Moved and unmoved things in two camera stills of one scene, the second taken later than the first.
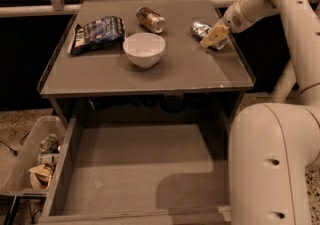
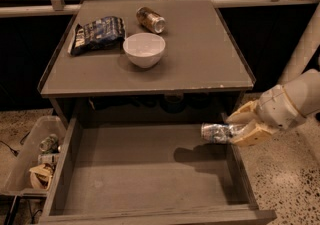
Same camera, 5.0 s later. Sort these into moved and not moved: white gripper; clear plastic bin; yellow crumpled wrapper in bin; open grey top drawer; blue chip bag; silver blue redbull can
Moved: silver blue redbull can; white gripper
Not moved: yellow crumpled wrapper in bin; blue chip bag; clear plastic bin; open grey top drawer
